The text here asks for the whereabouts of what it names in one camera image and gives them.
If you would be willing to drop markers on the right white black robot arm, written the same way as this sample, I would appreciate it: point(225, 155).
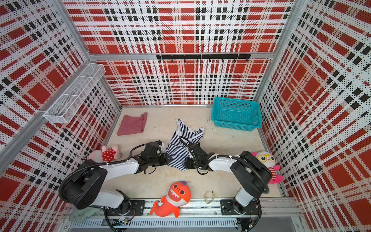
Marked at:
point(252, 175)

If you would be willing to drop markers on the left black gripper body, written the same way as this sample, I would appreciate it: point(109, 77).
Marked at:
point(158, 160)

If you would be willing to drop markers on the teal plastic basket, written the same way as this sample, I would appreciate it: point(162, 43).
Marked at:
point(236, 114)

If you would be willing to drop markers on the aluminium front rail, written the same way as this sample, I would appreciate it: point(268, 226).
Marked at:
point(218, 213)

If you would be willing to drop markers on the striped black white tank top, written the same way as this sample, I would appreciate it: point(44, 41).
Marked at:
point(176, 150)

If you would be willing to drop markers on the black wall hook rail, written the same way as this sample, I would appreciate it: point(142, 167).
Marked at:
point(204, 57)

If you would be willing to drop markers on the white plush toy yellow glasses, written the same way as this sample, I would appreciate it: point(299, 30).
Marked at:
point(269, 161)

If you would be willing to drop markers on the red shark plush toy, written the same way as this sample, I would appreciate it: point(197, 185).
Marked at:
point(178, 195)

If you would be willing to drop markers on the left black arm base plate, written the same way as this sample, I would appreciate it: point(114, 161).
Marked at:
point(127, 208)

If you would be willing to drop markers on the pink plush toy red dress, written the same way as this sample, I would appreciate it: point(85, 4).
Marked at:
point(105, 154)

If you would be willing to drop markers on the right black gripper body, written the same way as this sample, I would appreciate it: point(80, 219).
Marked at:
point(192, 163)

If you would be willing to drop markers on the maroon tank top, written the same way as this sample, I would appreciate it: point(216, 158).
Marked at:
point(132, 125)

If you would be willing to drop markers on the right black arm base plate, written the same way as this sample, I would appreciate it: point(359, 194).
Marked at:
point(232, 207)

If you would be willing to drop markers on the white wire mesh shelf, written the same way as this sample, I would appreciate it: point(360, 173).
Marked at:
point(68, 103)

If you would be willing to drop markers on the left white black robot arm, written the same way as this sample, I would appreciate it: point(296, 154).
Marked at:
point(84, 187)

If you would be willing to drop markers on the green cloth rag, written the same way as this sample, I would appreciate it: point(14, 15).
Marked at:
point(81, 215)

